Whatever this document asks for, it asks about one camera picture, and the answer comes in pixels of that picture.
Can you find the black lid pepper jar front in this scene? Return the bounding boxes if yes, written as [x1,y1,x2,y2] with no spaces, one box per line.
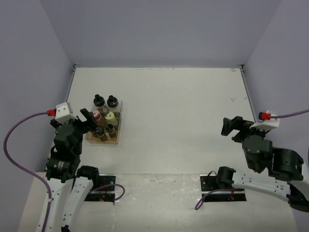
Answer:
[96,126,107,141]

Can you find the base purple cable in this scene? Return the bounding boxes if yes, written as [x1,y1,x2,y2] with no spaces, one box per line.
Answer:
[89,183,126,201]
[195,188,239,211]

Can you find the clear plastic bin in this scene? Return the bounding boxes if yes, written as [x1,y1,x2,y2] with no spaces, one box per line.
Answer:
[91,100,123,113]

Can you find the aluminium table rail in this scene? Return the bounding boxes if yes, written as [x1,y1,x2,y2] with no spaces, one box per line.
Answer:
[236,64,257,122]
[65,63,80,101]

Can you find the black-knob bottle white contents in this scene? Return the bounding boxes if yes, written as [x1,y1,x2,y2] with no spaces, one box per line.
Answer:
[107,95,119,108]

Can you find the left aluminium table rail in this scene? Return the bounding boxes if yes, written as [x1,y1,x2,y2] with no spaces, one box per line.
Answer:
[65,63,80,101]

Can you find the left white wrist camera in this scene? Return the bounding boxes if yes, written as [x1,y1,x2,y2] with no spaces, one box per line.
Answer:
[55,102,75,124]

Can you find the pink lid spice bottle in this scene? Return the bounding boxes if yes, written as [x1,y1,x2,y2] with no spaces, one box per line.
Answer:
[92,110,102,122]

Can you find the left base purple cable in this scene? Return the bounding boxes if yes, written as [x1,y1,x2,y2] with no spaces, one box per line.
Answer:
[89,183,126,201]

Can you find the smoky grey plastic bin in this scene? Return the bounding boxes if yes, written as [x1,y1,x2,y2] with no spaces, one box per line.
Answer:
[94,112,119,127]

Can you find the black-knob bottle brown contents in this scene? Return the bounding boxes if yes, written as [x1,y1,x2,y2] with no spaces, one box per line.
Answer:
[93,94,105,108]

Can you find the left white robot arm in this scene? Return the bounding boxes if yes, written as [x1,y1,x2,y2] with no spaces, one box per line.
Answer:
[36,102,100,232]

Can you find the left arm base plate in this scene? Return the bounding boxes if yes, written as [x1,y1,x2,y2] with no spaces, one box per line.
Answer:
[84,173,116,202]

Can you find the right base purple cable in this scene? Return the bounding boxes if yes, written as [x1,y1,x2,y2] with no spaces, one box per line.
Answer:
[195,188,239,211]

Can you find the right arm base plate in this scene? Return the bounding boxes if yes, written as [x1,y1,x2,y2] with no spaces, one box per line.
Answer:
[199,174,247,202]

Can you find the black lid pepper jar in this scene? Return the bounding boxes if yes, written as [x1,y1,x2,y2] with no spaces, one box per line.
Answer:
[105,124,116,139]
[96,126,107,141]

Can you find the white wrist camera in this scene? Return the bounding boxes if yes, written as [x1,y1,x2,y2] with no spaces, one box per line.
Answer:
[55,102,75,124]
[250,110,280,131]

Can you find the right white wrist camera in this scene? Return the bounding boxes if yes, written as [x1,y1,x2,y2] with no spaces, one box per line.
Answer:
[250,110,280,131]

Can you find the yellow lid spice bottle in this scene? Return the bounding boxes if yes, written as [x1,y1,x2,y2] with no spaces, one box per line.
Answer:
[105,111,118,126]

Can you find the right aluminium table rail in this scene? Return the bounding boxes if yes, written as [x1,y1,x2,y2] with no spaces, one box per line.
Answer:
[236,64,257,122]

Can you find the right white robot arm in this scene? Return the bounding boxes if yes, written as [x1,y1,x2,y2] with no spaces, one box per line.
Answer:
[215,113,309,212]

